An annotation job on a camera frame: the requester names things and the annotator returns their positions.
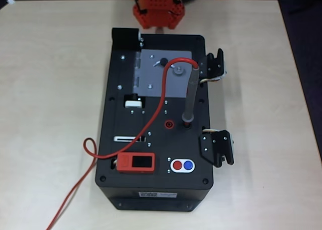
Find red cable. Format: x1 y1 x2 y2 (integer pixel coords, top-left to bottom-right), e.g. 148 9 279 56
46 57 200 230

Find grey test probe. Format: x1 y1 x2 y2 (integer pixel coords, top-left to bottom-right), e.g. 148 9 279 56
181 65 201 127

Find grey metal lid plate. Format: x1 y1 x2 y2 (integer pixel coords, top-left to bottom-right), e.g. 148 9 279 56
132 49 193 99

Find white slider knob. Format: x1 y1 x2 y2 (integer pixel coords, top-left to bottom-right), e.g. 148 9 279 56
125 100 143 109

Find white slot slider bar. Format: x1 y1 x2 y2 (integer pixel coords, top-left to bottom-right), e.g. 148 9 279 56
113 135 147 143

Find red and blue buttons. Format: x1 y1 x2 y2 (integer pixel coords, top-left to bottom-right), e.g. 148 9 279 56
170 158 196 173

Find red display module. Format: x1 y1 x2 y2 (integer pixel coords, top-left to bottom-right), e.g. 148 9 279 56
117 151 156 174

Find black task board box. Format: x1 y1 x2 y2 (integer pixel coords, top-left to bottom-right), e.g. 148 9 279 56
95 27 214 213

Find white barcode label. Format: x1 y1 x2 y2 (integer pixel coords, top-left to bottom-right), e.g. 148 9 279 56
139 191 178 198

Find black cable hook bracket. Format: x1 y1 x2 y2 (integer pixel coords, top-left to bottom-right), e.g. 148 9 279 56
197 48 228 84
198 129 235 168

